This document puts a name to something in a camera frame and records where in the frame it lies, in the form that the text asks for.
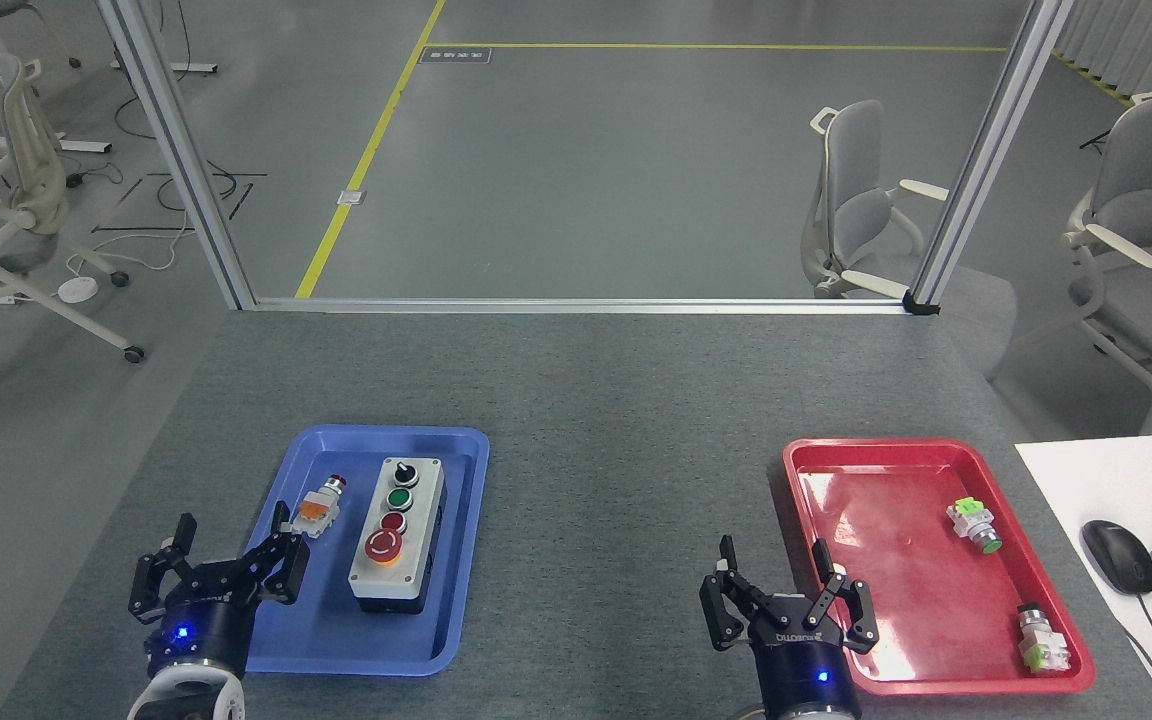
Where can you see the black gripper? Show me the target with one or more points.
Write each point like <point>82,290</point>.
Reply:
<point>201,630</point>
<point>801,665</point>

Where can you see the grey control box with buttons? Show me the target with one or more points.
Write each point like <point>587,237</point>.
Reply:
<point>398,540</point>

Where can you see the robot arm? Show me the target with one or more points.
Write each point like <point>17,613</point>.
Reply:
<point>811,714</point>

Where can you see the red push button orange block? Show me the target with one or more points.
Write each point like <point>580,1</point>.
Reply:
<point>318,508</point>

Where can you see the silver push button green block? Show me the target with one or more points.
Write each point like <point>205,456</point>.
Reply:
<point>1041,640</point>

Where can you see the red plastic tray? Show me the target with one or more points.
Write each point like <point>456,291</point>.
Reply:
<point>916,590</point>

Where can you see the blue plastic tray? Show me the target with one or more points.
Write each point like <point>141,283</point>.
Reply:
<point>336,630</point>

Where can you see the white round floor device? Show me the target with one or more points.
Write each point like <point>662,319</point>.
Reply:
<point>78,290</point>

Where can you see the white desk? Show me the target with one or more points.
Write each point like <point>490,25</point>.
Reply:
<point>1096,480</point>

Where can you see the black computer mouse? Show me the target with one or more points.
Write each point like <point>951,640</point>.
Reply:
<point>1119,557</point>

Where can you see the metal floor socket plate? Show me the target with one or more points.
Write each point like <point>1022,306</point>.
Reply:
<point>351,197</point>

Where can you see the grey office chair white arms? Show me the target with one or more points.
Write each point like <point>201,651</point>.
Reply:
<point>856,200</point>

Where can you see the white mesh office chair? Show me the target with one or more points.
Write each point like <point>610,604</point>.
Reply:
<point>26,190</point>

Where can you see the white desk foot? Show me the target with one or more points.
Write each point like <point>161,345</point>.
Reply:
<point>191,68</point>

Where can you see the black tripod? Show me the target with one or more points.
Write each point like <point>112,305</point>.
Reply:
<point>1101,135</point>

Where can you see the grey floor label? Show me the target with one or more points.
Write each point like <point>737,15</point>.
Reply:
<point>455,55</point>

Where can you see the white pleated curtain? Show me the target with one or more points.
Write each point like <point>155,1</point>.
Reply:
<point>1136,40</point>

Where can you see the green push button switch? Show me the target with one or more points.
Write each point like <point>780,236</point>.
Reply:
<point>972,525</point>

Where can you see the black corner bracket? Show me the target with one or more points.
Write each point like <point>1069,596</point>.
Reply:
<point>922,305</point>

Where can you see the silver aluminium rail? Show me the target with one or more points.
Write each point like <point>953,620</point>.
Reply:
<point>576,305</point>

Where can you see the silver aluminium post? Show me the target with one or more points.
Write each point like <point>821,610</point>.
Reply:
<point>176,150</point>
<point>991,150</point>

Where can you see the grey office chair white frame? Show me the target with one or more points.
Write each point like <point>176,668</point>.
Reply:
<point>1151,200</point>

